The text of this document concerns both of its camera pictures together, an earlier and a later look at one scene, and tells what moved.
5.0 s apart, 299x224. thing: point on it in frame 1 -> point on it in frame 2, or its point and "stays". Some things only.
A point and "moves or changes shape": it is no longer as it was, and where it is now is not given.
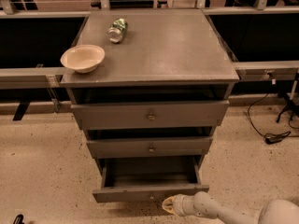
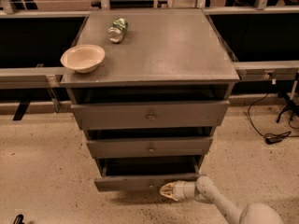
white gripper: (179, 204) -> (179, 190)
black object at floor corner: (19, 219) stays
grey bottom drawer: (148, 179) moves or changes shape
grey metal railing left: (35, 77) stays
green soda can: (117, 30) stays
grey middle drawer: (149, 147) stays
